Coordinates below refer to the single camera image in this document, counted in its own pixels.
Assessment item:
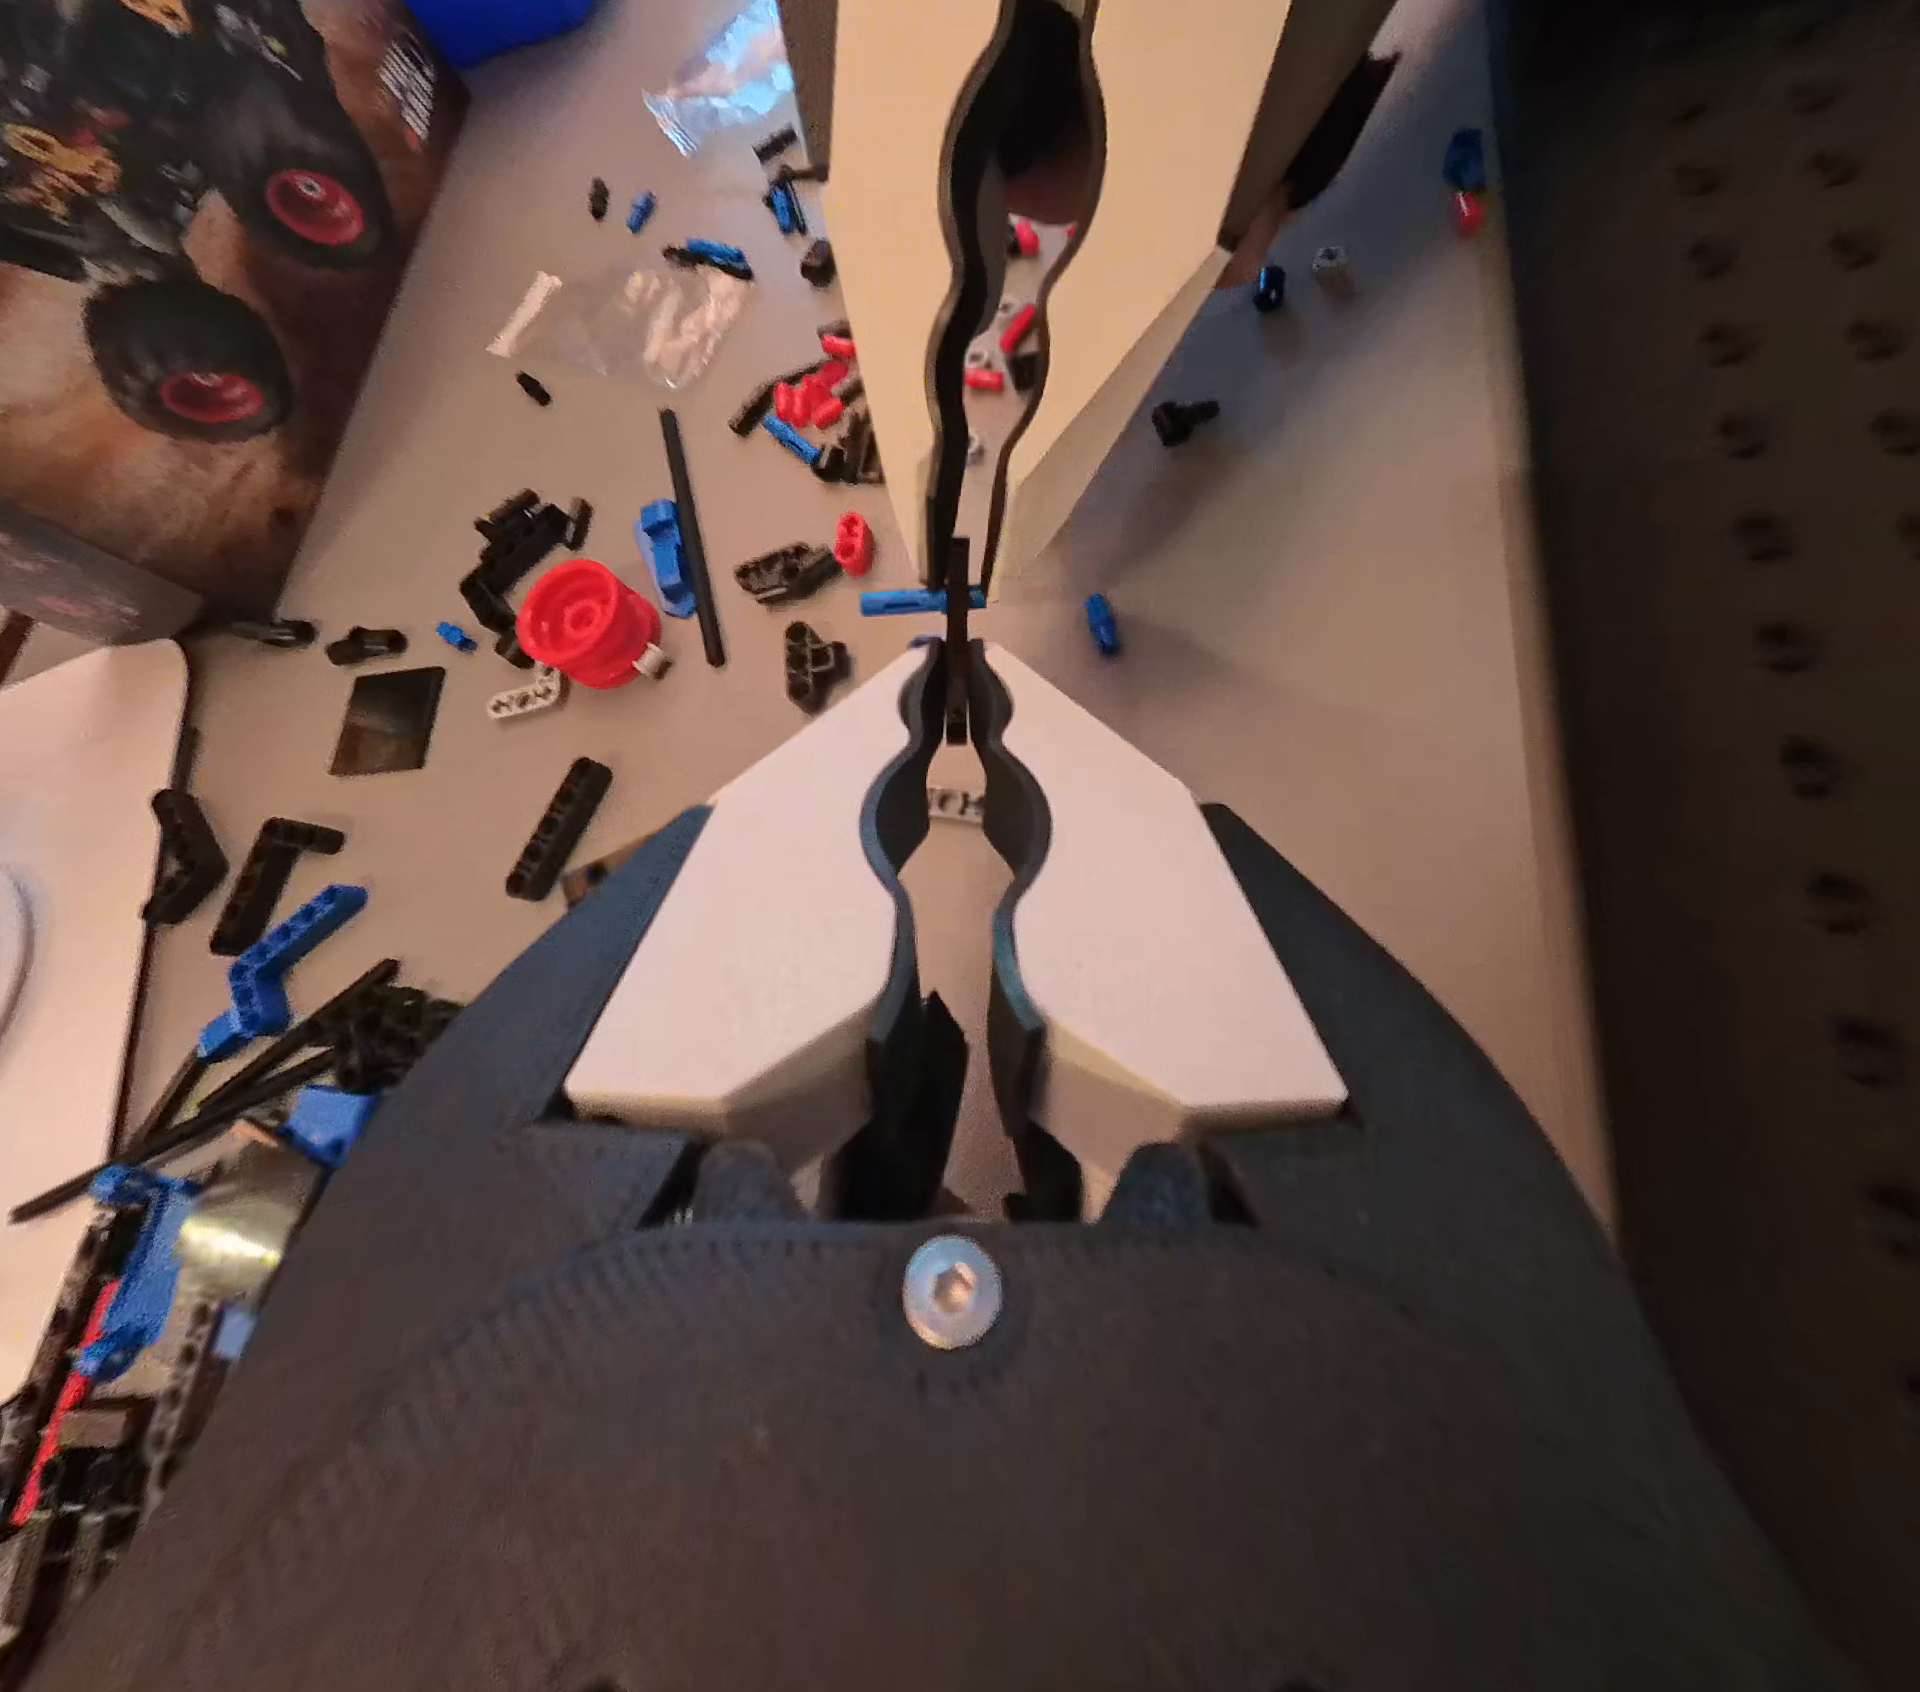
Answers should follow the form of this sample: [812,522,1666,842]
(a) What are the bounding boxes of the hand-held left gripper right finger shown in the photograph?
[968,646,1349,1216]

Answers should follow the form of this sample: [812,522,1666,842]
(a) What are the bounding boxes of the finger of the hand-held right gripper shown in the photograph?
[819,0,1028,591]
[982,0,1332,591]

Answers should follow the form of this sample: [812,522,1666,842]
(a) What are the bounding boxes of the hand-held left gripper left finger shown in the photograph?
[564,646,968,1216]

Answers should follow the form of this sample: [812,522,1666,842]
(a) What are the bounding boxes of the small toy connectors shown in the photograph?
[514,121,1489,659]

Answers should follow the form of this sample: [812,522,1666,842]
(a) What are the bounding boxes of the person's right hand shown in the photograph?
[1002,145,1104,226]

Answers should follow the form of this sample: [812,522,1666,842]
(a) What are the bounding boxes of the scattered black toy beams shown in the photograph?
[0,494,859,1620]

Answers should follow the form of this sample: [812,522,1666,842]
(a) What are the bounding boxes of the red toy wheel hub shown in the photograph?
[519,559,670,692]

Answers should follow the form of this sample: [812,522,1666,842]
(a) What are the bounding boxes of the small blue curved panel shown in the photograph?
[635,498,694,613]

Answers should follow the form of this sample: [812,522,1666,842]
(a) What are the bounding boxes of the black square panel piece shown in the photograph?
[331,666,448,776]
[179,1138,324,1295]

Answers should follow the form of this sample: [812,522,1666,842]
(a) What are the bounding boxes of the blue toy panel piece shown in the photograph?
[284,1084,374,1162]
[82,1168,199,1387]

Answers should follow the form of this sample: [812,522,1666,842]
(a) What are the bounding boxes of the long black axle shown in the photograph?
[656,408,730,670]

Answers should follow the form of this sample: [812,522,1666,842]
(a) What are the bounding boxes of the blue angled beam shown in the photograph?
[193,885,368,1060]

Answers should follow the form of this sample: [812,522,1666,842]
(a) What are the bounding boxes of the white rounded board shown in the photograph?
[0,641,189,1411]

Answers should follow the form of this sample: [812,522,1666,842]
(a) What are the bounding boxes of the dark toy set box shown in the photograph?
[0,0,466,649]

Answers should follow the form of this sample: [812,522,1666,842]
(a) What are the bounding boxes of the red toy axle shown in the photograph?
[31,1279,120,1469]

